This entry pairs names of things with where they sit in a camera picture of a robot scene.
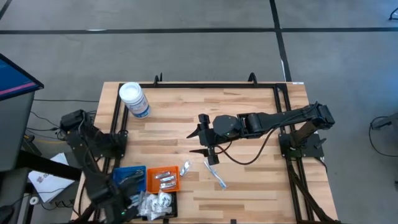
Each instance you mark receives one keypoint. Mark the black aluminium table frame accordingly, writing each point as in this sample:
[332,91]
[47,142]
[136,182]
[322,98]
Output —
[202,85]

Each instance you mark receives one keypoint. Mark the bagged black comb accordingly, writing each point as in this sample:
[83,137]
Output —
[132,183]
[135,173]

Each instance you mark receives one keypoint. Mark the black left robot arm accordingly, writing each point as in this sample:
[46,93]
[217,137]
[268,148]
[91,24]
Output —
[84,149]

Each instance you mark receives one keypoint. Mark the black desk beam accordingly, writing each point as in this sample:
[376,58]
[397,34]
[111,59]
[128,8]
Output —
[46,165]

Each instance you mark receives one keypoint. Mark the white wipes canister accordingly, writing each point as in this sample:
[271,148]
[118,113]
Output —
[132,93]

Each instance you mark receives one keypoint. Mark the grey cabinet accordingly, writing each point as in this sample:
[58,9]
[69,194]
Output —
[15,130]

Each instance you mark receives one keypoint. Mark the orange slotted plastic basket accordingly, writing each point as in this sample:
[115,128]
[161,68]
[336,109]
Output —
[150,186]

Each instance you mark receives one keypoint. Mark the white paper sheet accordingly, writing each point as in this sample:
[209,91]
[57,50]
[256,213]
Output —
[46,186]

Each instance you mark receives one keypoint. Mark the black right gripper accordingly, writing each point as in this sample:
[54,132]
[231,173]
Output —
[208,137]

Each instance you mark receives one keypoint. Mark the grey stand leg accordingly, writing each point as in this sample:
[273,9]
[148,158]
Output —
[388,121]

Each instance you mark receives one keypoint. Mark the monitor with blue screen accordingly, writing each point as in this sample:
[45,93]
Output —
[15,77]

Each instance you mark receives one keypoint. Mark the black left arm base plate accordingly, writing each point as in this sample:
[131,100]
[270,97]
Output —
[115,146]

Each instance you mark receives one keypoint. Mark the small white sticker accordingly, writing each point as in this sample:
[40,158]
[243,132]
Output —
[298,83]

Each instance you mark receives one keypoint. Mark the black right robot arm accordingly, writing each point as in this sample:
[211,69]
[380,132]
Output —
[280,119]

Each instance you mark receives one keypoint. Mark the blue plastic bin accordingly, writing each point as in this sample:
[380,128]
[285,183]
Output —
[119,174]

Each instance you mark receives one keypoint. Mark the black plastic bin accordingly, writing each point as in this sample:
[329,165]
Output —
[174,205]

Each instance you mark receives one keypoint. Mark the black floor object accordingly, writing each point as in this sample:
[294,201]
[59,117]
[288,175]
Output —
[395,14]

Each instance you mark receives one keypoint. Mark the silver nail clipper packet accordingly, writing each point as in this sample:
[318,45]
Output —
[168,185]
[162,175]
[168,179]

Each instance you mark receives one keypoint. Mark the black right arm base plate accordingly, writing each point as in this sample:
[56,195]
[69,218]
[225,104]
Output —
[311,149]

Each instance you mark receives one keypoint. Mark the white tape roll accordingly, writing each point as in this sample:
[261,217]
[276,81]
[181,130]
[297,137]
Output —
[33,200]

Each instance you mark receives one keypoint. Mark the crinkled clear packet silver clipper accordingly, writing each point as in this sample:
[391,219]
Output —
[185,168]

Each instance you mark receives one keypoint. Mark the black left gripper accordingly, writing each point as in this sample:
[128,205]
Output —
[127,211]

